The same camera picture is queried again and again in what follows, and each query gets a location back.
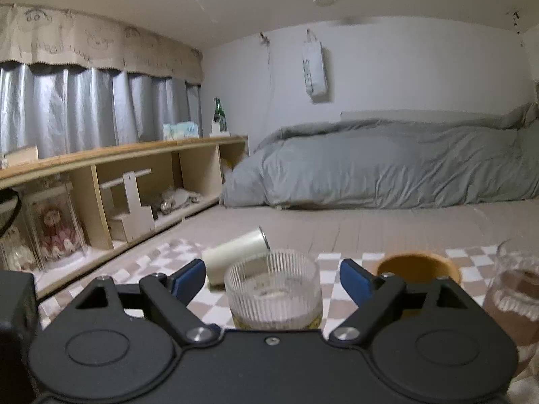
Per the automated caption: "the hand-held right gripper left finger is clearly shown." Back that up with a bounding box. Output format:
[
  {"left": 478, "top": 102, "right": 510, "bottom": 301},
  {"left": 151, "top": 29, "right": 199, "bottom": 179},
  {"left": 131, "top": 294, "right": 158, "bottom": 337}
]
[{"left": 73, "top": 259, "right": 220, "bottom": 348}]

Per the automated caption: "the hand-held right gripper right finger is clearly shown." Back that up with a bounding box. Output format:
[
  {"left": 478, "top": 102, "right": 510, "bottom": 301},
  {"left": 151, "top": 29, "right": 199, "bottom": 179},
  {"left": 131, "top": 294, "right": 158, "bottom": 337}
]
[{"left": 328, "top": 259, "right": 478, "bottom": 348}]

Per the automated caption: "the cream cup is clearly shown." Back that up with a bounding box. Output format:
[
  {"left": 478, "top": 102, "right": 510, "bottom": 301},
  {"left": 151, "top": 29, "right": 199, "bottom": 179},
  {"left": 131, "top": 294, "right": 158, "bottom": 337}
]
[{"left": 203, "top": 226, "right": 271, "bottom": 290}]

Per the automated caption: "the ribbed clear glass cup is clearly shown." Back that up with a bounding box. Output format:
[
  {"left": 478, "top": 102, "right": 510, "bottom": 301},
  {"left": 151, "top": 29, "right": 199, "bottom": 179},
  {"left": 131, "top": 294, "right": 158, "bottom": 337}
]
[{"left": 224, "top": 250, "right": 323, "bottom": 331}]

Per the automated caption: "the beige white checkered rug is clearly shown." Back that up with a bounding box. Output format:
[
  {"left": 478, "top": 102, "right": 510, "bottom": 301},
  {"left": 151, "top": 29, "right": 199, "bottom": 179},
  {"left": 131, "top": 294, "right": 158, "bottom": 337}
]
[{"left": 37, "top": 239, "right": 539, "bottom": 404}]

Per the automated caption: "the clear doll display case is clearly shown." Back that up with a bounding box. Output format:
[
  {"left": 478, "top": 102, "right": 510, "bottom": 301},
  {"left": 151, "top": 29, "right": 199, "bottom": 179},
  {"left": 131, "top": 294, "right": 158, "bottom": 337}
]
[
  {"left": 0, "top": 218, "right": 38, "bottom": 273},
  {"left": 23, "top": 183, "right": 88, "bottom": 267}
]

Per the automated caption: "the beige striped bed sheet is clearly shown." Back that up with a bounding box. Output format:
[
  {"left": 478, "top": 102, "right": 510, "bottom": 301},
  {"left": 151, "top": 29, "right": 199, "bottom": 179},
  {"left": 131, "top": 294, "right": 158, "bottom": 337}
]
[{"left": 154, "top": 200, "right": 539, "bottom": 264}]

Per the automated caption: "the brown wooden bowl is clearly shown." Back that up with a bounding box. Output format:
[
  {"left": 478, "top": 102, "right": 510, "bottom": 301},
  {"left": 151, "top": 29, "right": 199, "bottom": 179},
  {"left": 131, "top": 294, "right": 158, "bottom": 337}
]
[{"left": 376, "top": 252, "right": 463, "bottom": 288}]

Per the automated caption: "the grey plush cloth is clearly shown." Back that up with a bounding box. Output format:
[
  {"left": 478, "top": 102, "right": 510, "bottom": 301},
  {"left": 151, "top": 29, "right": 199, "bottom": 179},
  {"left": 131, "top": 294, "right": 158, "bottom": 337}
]
[{"left": 152, "top": 188, "right": 203, "bottom": 218}]

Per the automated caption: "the wooden stand with dowels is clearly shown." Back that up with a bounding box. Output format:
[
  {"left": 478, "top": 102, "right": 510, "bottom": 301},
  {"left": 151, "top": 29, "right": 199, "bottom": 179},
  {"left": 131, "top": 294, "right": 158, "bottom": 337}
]
[{"left": 100, "top": 168, "right": 156, "bottom": 243}]

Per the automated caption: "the grey duvet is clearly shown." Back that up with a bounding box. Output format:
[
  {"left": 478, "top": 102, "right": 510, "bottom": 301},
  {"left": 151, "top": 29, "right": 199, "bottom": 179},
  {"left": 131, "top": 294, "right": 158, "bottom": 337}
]
[{"left": 220, "top": 103, "right": 539, "bottom": 211}]

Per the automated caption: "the low wooden shelf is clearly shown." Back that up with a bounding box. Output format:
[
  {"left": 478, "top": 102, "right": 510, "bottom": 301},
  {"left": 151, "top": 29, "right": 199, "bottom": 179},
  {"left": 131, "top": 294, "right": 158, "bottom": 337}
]
[{"left": 0, "top": 135, "right": 249, "bottom": 299}]

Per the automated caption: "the small wooden box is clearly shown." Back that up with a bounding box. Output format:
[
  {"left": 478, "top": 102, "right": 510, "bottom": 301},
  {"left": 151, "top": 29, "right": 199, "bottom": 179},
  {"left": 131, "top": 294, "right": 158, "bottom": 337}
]
[{"left": 1, "top": 145, "right": 40, "bottom": 166}]

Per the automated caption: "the light blue tissue box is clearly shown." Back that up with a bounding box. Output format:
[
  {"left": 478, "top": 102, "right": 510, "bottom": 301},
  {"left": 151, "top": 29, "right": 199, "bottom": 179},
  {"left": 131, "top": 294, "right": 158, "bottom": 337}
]
[{"left": 163, "top": 121, "right": 200, "bottom": 140}]

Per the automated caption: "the clear glass with brown print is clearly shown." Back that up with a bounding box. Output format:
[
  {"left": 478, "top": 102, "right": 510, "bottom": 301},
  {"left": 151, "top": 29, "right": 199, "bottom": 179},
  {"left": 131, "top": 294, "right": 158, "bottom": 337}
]
[{"left": 481, "top": 239, "right": 539, "bottom": 373}]

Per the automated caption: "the green glass bottle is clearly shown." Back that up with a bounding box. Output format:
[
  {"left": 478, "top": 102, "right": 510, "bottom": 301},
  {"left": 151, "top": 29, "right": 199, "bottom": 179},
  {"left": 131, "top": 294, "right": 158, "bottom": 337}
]
[{"left": 213, "top": 98, "right": 227, "bottom": 132}]

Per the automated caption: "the grey curtain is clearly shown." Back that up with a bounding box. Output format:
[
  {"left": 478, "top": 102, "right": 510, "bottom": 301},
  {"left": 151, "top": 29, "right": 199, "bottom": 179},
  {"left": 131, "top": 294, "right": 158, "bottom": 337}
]
[{"left": 0, "top": 61, "right": 203, "bottom": 158}]

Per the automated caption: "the white hanging fabric bag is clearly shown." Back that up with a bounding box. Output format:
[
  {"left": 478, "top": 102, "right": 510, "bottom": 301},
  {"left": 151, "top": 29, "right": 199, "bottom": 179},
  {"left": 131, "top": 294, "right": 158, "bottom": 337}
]
[{"left": 301, "top": 29, "right": 328, "bottom": 102}]

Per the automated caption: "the grey pillow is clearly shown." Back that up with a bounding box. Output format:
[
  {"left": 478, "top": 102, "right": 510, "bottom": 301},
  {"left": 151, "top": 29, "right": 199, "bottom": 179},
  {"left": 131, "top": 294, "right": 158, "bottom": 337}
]
[{"left": 507, "top": 102, "right": 539, "bottom": 132}]

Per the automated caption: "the beige printed valance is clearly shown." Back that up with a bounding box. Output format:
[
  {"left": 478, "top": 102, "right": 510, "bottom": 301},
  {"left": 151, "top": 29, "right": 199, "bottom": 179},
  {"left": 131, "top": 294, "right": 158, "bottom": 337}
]
[{"left": 0, "top": 3, "right": 205, "bottom": 85}]

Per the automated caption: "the black cable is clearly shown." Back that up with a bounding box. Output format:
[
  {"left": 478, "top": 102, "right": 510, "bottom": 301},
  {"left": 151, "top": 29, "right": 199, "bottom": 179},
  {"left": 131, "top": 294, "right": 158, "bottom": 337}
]
[{"left": 0, "top": 189, "right": 22, "bottom": 238}]

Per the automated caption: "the thin wall cable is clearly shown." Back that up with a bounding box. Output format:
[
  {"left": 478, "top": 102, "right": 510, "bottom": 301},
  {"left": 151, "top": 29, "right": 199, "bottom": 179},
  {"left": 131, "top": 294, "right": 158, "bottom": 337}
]
[{"left": 260, "top": 31, "right": 276, "bottom": 137}]

